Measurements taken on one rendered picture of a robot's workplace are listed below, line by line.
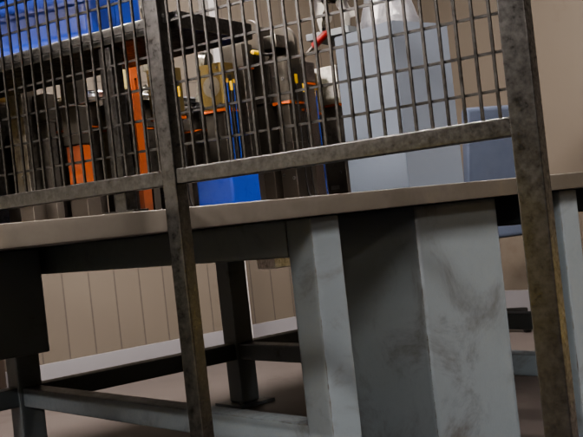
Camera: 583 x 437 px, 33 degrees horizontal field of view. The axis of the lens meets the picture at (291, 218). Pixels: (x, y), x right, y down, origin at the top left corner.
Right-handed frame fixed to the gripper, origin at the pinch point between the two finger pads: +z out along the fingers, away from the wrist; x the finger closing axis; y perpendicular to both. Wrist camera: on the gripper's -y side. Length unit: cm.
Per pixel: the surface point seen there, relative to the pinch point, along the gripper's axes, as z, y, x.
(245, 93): 18.6, -36.1, 3.9
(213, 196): 45, -78, -20
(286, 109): 23.6, -27.5, -1.9
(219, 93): 18.5, -43.7, 5.8
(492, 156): 32, 213, 65
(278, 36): 2.7, -19.0, 4.7
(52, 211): 44, -88, 20
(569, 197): 54, 18, -56
